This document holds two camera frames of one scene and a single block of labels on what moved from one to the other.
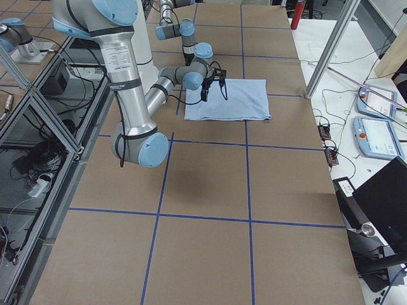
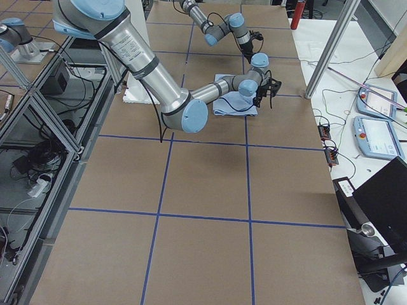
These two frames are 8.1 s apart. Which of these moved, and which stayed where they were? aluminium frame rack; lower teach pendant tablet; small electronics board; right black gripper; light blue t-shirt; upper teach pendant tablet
Moved: light blue t-shirt; right black gripper
Stayed: small electronics board; aluminium frame rack; upper teach pendant tablet; lower teach pendant tablet
